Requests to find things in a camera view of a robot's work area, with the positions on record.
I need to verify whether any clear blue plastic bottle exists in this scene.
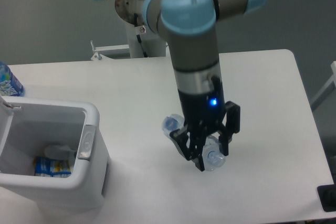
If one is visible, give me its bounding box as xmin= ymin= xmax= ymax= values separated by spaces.
xmin=162 ymin=114 xmax=225 ymax=171

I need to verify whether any white trash can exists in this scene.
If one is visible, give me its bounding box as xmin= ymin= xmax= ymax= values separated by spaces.
xmin=1 ymin=97 xmax=111 ymax=208

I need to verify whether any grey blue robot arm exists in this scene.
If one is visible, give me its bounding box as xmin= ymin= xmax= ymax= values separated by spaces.
xmin=130 ymin=0 xmax=266 ymax=171

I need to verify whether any blue labelled water bottle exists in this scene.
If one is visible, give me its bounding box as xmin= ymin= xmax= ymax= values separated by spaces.
xmin=1 ymin=62 xmax=25 ymax=97

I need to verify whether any black cable on pedestal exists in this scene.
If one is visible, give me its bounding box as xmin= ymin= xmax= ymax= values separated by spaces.
xmin=133 ymin=13 xmax=148 ymax=58

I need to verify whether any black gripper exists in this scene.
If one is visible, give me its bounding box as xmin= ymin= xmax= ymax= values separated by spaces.
xmin=169 ymin=77 xmax=240 ymax=172

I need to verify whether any blue yellow snack wrapper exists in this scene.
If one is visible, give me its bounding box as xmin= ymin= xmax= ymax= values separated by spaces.
xmin=34 ymin=156 xmax=71 ymax=178

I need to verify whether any black device at table edge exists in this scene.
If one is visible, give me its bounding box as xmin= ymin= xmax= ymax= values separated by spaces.
xmin=317 ymin=184 xmax=335 ymax=212

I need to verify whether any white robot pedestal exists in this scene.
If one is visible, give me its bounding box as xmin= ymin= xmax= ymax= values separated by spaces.
xmin=90 ymin=0 xmax=169 ymax=61

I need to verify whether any white frame at right edge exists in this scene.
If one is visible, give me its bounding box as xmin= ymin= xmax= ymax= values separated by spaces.
xmin=310 ymin=61 xmax=335 ymax=111

